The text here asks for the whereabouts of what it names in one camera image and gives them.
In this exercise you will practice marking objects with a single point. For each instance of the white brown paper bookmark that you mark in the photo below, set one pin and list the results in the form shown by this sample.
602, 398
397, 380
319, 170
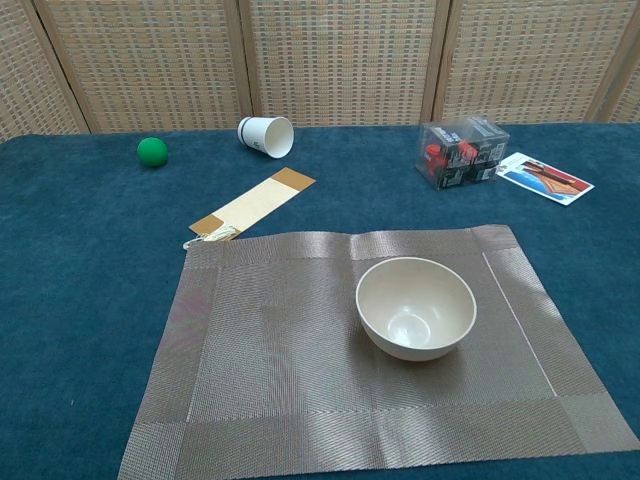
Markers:
255, 205

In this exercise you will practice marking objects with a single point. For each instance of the beige bowl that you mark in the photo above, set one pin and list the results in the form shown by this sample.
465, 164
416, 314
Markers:
415, 310

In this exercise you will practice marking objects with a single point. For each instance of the white paper cup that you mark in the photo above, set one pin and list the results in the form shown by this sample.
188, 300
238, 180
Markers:
260, 136

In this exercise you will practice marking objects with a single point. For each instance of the brown woven placemat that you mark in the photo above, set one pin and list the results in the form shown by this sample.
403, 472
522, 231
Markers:
280, 370

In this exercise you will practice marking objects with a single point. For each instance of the clear box with red toys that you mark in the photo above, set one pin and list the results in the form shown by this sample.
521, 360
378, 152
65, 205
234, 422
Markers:
460, 155

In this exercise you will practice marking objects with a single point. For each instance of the woven wooden folding screen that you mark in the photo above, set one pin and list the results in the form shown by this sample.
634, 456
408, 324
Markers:
320, 60

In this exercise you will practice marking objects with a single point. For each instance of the green ball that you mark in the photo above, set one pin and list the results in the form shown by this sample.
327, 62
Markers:
153, 152

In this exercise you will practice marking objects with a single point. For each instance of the printed picture card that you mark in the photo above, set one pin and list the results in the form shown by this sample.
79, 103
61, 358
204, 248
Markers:
545, 177

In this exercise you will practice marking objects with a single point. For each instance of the blue table cloth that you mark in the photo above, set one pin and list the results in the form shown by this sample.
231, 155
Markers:
75, 300

